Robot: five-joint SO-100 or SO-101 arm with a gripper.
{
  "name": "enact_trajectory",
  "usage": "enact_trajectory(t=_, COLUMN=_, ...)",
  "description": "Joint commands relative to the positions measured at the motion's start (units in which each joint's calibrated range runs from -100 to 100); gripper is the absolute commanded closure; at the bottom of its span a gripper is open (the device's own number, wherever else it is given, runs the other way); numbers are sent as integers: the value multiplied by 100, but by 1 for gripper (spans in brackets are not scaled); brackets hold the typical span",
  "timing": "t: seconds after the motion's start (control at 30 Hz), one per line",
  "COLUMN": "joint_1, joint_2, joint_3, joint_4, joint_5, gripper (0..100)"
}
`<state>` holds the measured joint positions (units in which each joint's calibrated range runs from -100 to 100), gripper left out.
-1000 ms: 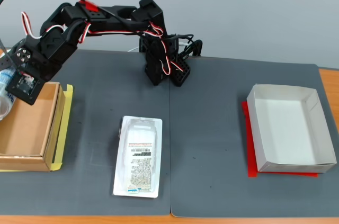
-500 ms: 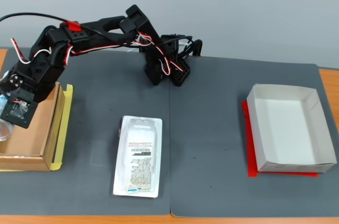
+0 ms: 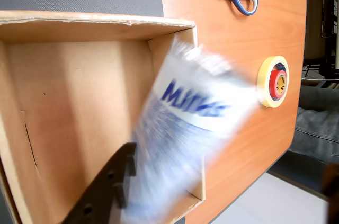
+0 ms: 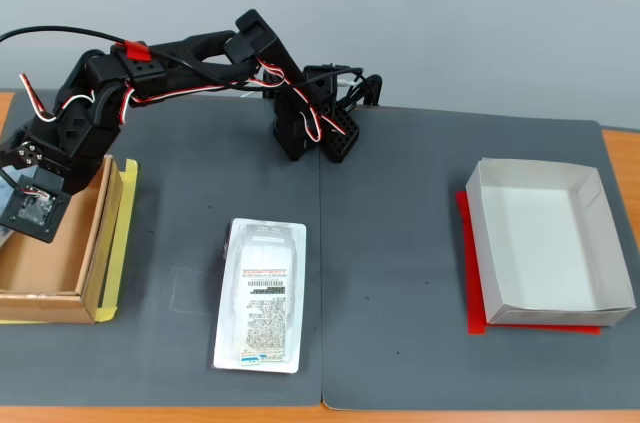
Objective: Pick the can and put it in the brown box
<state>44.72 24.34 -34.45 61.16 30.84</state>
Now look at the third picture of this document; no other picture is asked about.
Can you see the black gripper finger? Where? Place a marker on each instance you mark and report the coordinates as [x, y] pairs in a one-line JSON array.
[[103, 195]]

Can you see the white blue Milkis can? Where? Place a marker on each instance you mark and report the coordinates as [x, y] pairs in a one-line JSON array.
[[185, 128]]

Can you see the brown cardboard box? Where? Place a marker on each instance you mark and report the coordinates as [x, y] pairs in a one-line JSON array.
[[74, 102]]

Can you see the cream masking tape roll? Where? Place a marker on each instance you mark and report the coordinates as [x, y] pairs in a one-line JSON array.
[[263, 78]]

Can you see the red tape roll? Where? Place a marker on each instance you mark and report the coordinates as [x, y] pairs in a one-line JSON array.
[[273, 81]]

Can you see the blue jeans leg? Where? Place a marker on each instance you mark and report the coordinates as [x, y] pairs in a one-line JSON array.
[[317, 123]]

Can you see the black metal frame furniture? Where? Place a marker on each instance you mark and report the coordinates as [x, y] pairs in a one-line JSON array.
[[315, 22]]

